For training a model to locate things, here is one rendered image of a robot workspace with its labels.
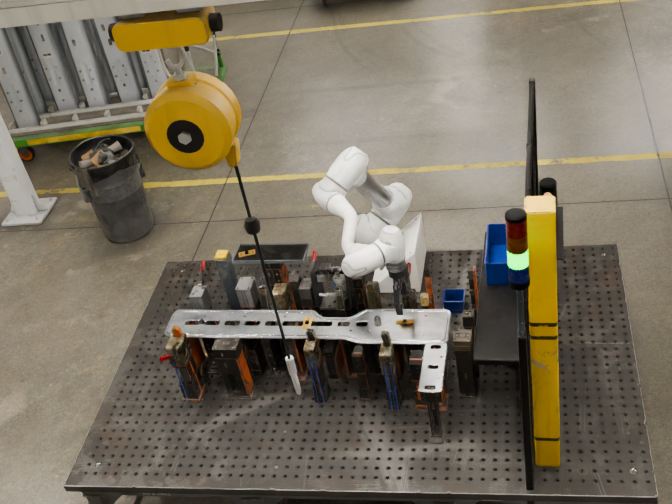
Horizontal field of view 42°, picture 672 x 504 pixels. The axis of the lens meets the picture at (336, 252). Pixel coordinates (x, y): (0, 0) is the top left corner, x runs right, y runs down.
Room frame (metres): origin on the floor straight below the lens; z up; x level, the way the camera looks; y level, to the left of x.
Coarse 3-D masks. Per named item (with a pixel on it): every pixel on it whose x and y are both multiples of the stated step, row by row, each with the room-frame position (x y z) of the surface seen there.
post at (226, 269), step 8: (216, 264) 3.58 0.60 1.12; (224, 264) 3.57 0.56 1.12; (232, 264) 3.61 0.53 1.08; (224, 272) 3.57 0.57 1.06; (232, 272) 3.58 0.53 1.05; (224, 280) 3.58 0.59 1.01; (232, 280) 3.57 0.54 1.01; (232, 288) 3.57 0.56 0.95; (232, 296) 3.58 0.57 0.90; (232, 304) 3.58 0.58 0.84
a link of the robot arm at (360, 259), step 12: (336, 204) 3.36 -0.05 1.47; (348, 204) 3.34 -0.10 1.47; (348, 216) 3.25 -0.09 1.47; (348, 228) 3.15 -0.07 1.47; (348, 240) 3.07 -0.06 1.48; (348, 252) 2.96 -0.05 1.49; (360, 252) 2.92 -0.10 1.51; (372, 252) 2.92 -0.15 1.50; (348, 264) 2.88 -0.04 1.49; (360, 264) 2.87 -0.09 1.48; (372, 264) 2.88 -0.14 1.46; (348, 276) 2.88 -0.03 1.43; (360, 276) 2.88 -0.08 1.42
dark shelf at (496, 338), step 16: (480, 288) 3.09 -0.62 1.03; (496, 288) 3.07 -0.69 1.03; (480, 304) 2.98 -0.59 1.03; (496, 304) 2.96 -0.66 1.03; (512, 304) 2.94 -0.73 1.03; (480, 320) 2.88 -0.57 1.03; (496, 320) 2.86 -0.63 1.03; (512, 320) 2.84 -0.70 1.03; (480, 336) 2.78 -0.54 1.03; (496, 336) 2.76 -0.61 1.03; (512, 336) 2.74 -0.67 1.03; (480, 352) 2.69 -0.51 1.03; (496, 352) 2.67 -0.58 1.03; (512, 352) 2.65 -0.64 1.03
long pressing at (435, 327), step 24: (192, 312) 3.39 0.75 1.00; (216, 312) 3.35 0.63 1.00; (240, 312) 3.32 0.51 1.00; (264, 312) 3.28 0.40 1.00; (288, 312) 3.24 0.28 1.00; (312, 312) 3.20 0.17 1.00; (360, 312) 3.13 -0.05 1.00; (384, 312) 3.10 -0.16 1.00; (408, 312) 3.06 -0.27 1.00; (432, 312) 3.03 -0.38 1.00; (168, 336) 3.26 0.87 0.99; (192, 336) 3.22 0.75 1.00; (216, 336) 3.18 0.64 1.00; (240, 336) 3.15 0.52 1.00; (264, 336) 3.11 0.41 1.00; (288, 336) 3.08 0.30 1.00; (336, 336) 3.01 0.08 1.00; (360, 336) 2.97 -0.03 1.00; (408, 336) 2.91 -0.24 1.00; (432, 336) 2.87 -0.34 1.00
